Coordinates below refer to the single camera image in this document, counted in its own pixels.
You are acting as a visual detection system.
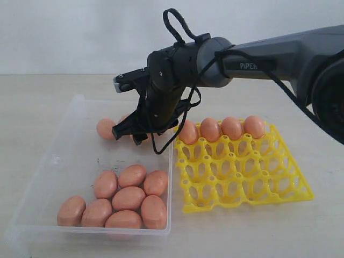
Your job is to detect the black camera cable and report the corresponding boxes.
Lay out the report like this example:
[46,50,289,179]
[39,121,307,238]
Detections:
[135,8,344,155]

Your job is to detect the brown egg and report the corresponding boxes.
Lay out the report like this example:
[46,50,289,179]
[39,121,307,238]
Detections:
[81,199,112,227]
[144,170,168,196]
[118,113,130,124]
[57,196,86,226]
[141,195,167,230]
[139,134,151,142]
[94,170,118,199]
[118,164,147,188]
[200,117,221,142]
[243,116,266,139]
[221,117,243,140]
[178,120,198,145]
[105,210,142,228]
[96,118,116,140]
[112,187,146,211]

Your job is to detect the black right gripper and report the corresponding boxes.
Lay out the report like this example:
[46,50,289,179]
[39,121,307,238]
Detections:
[112,80,185,146]

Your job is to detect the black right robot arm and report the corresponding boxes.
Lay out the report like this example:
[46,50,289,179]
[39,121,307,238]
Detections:
[112,25,343,145]

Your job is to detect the clear plastic container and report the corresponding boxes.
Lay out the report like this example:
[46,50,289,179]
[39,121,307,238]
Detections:
[5,95,174,257]

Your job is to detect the yellow plastic egg tray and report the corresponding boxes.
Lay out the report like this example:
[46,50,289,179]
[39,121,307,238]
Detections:
[174,124,314,213]

